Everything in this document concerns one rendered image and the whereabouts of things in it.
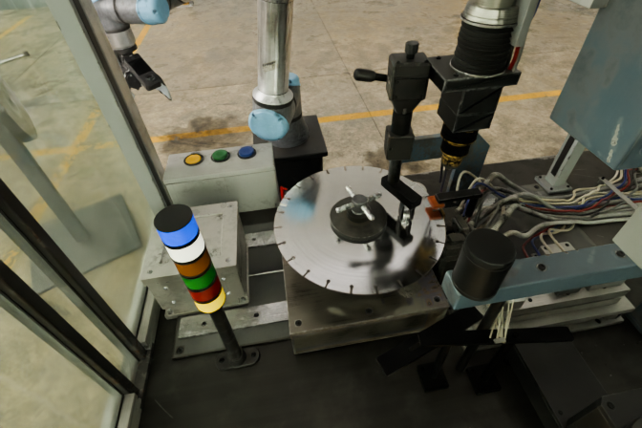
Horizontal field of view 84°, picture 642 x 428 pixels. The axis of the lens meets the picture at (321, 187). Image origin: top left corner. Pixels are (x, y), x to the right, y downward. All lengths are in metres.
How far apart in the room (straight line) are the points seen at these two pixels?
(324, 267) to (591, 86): 0.44
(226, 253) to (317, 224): 0.19
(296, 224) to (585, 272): 0.46
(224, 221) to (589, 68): 0.66
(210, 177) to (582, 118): 0.76
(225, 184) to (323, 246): 0.39
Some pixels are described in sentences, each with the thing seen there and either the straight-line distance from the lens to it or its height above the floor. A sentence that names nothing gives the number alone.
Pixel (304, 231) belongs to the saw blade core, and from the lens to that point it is 0.68.
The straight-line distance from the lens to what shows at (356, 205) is 0.65.
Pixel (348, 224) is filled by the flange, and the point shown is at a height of 0.96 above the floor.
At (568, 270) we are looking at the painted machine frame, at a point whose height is 1.05.
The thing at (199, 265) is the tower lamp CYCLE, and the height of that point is 1.08.
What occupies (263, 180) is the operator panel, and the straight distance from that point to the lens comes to 0.95.
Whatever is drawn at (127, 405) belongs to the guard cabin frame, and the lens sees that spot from 0.79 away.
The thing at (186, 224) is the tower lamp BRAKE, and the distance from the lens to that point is 0.45.
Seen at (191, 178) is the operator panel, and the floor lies 0.89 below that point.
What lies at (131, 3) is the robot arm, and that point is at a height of 1.23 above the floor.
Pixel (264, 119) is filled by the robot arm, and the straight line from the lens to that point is 1.03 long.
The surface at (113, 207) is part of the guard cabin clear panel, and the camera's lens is 0.78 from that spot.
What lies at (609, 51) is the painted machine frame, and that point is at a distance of 0.48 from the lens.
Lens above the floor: 1.47
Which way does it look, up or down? 42 degrees down
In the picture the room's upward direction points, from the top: 3 degrees counter-clockwise
